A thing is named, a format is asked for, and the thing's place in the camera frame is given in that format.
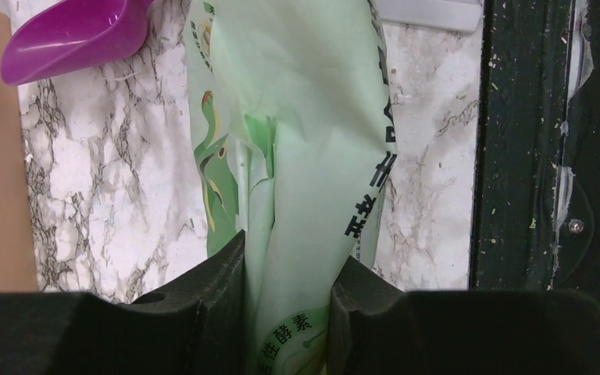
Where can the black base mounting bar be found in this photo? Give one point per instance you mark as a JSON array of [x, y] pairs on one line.
[[536, 221]]

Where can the green litter bag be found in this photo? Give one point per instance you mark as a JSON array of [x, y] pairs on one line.
[[294, 139]]

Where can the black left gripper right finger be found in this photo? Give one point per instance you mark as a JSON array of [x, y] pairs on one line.
[[374, 328]]

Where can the purple litter scoop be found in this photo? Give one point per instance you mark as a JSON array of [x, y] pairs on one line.
[[73, 35]]

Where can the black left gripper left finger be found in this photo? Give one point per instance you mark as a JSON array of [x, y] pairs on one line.
[[191, 325]]

